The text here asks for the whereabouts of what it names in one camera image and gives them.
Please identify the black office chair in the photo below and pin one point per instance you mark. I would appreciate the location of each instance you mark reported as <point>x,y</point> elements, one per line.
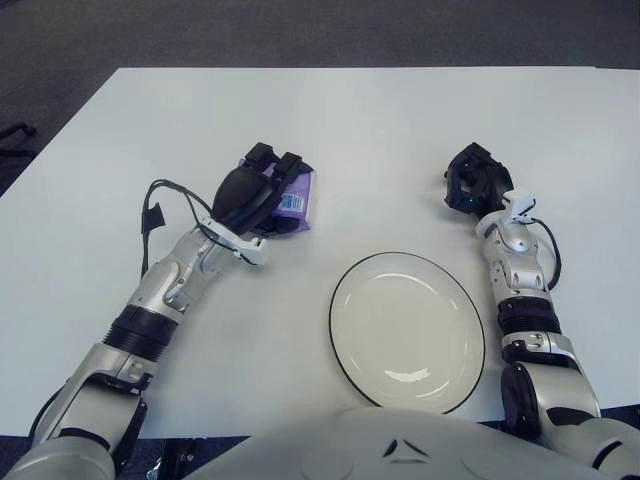
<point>15,129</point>

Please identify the grey robot torso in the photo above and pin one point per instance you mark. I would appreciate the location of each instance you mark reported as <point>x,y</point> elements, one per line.
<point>350,450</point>

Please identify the white plate with black rim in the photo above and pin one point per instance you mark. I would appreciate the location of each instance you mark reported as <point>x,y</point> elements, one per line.
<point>405,330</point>

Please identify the white left wrist mount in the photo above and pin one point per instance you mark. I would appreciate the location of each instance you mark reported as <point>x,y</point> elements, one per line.
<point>250,252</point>

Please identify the dark stand under table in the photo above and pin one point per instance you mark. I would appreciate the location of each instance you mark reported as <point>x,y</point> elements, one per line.
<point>175,455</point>

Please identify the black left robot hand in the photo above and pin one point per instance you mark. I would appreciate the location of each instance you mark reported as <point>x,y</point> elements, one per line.
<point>240,195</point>

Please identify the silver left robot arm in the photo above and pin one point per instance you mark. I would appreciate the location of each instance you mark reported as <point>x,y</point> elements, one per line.
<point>160,280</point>

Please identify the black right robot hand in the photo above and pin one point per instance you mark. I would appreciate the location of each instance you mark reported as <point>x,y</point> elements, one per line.
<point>487,185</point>

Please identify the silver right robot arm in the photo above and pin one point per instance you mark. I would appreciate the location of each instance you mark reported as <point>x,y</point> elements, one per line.
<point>520,280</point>

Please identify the white wrist mount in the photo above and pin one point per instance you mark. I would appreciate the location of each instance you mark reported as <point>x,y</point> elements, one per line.
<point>250,252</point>
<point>522,206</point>

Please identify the white right wrist mount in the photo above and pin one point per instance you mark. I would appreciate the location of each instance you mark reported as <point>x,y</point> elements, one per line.
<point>522,206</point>

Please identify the purple tissue paper pack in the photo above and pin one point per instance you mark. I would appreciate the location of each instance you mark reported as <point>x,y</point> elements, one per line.
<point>300,190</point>

